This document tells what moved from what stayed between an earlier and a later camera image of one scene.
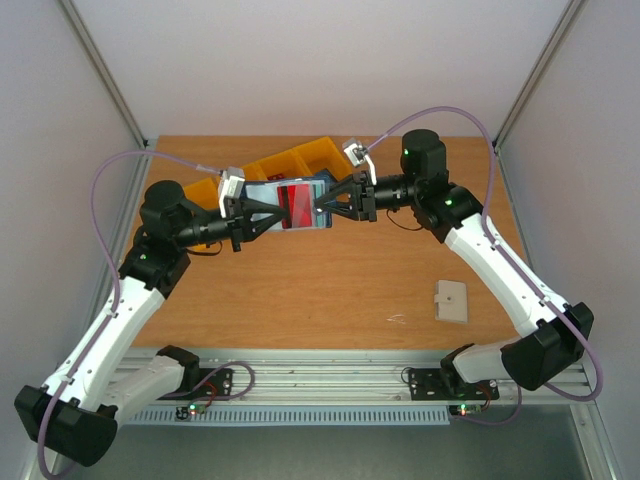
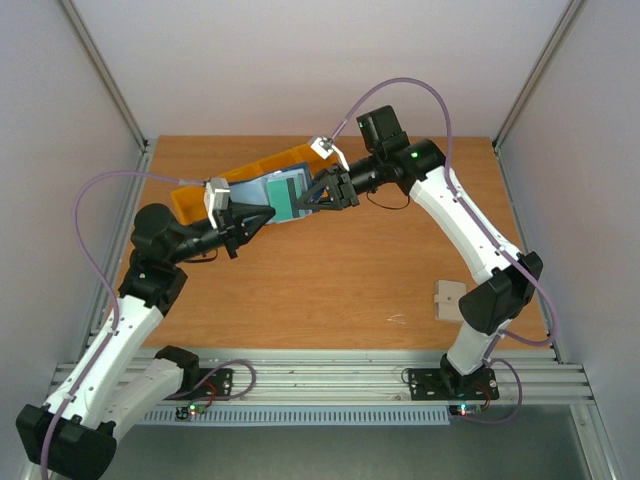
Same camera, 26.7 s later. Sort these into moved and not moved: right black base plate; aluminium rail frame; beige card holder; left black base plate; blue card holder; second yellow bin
Moved: blue card holder
Not moved: left black base plate; second yellow bin; aluminium rail frame; beige card holder; right black base plate
